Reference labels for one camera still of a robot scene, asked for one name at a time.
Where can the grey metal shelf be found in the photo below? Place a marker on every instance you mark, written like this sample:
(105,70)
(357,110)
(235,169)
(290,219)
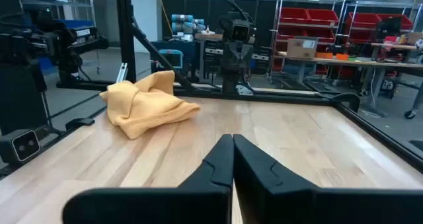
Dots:
(82,6)

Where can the black computer monitor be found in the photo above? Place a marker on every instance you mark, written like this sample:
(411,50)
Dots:
(388,27)

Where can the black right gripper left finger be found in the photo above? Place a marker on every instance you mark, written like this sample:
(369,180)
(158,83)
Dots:
(185,204)

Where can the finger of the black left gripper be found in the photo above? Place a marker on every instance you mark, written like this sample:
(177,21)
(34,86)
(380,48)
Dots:
(232,62)
(242,62)

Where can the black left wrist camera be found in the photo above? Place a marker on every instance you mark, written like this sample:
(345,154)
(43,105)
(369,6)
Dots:
(240,33)

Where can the long wooden workbench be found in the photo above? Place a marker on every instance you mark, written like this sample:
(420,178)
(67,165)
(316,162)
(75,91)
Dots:
(363,64)

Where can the red storage bin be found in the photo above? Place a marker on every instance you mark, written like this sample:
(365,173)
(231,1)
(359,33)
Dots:
(406,22)
(294,15)
(361,20)
(360,35)
(323,17)
(325,35)

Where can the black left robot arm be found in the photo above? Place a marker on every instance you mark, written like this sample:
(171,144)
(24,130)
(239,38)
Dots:
(231,80)

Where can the brown cardboard box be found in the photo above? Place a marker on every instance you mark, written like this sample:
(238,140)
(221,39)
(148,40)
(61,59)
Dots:
(300,48)

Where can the yellow waffle weave towel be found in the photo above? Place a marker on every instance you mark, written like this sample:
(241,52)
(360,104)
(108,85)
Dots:
(145,108)

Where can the black caster wheel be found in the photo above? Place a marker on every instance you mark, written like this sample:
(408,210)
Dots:
(410,114)

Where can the black frame clamp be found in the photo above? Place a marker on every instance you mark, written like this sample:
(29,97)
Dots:
(79,122)
(348,100)

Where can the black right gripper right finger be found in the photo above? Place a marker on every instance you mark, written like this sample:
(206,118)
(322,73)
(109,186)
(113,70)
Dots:
(297,204)

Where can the small black depth camera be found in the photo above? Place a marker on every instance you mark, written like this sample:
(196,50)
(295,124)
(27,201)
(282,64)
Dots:
(24,146)

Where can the silver aluminium bracket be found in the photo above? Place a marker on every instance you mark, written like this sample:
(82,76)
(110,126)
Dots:
(121,72)

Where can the orange tray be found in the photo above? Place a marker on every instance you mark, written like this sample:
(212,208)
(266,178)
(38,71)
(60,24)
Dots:
(342,57)
(324,55)

